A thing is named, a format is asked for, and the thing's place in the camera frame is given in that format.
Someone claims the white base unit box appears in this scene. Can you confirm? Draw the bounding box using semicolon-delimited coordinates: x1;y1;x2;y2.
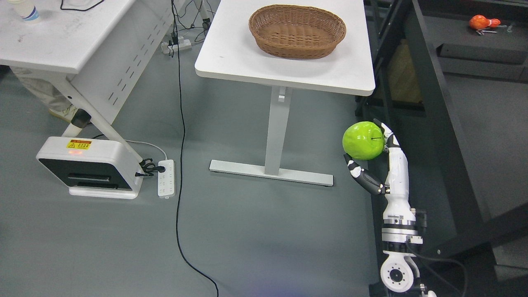
36;137;143;199

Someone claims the green apple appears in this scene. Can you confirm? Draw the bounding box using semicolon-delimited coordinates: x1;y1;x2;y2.
342;121;384;160

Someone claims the long black floor cable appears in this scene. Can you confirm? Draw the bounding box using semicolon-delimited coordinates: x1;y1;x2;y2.
171;0;219;297

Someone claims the white standing desk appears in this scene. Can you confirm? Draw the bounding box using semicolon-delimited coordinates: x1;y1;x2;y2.
195;0;375;186

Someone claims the brown wicker basket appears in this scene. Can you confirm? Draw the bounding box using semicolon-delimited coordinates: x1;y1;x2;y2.
248;4;347;59

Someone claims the white side desk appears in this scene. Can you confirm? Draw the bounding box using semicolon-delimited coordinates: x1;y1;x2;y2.
1;0;183;153

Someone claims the orange toy on shelf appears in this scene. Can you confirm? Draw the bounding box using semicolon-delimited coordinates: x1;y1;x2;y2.
468;14;501;31

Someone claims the black metal shelf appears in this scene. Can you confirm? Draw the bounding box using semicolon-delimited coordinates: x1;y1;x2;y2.
356;0;527;297

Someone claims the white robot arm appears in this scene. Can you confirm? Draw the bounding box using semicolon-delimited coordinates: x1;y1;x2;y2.
380;208;437;297

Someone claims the white floor power strip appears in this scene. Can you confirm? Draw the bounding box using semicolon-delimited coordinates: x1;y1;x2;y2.
157;160;177;199

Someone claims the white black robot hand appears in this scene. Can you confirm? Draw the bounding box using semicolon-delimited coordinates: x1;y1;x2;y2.
344;119;416;221

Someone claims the white far power strip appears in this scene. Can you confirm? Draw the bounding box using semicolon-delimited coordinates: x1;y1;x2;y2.
160;39;192;55

